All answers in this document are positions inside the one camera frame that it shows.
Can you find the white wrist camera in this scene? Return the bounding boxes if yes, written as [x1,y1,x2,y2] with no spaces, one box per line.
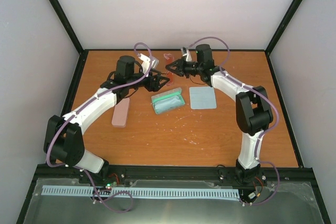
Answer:
[138,54,159,72]
[181,47,192,62]

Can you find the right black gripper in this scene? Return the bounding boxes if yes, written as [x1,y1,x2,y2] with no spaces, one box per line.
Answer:
[165,57,202,79]

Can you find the orange lens clear sunglasses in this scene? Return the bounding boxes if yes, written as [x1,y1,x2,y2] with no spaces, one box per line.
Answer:
[163,53,175,86]

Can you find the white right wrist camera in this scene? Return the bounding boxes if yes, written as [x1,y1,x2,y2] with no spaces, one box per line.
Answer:
[181,47,192,62]

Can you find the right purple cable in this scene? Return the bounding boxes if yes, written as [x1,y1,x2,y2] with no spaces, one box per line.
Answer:
[187,36,280,206]

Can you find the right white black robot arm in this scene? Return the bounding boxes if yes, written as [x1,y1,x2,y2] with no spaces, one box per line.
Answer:
[165,44,273,185]

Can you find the light blue slotted cable duct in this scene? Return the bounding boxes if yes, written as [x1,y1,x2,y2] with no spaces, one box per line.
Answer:
[40,185,239,201]

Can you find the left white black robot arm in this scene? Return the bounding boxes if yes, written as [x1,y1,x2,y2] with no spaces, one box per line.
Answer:
[44,54,169,184]

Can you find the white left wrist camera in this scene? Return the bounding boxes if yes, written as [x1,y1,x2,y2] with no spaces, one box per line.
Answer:
[138,54,159,72]

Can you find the grey glasses case teal lining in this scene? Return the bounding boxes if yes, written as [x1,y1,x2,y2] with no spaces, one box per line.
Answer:
[151,88,185,114]

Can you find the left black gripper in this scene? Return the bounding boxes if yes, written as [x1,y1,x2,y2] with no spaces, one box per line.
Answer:
[127,69,170,92]

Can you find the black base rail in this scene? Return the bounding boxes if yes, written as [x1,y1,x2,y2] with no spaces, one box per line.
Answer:
[78,165,268,185]

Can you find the purple cable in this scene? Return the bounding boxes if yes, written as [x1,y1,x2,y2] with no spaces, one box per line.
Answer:
[187,36,280,206]
[46,41,153,213]

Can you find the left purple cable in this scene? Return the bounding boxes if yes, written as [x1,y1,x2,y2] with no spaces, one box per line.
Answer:
[46,41,153,213]

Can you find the light blue cloth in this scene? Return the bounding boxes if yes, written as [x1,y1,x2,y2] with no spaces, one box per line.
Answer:
[154,95,184,114]
[189,87,217,110]

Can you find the black cage frame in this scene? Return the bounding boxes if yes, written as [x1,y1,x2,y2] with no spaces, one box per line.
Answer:
[17,0,330,223]

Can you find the pink glasses case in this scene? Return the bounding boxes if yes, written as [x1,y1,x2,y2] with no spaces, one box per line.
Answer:
[111,98,130,127]

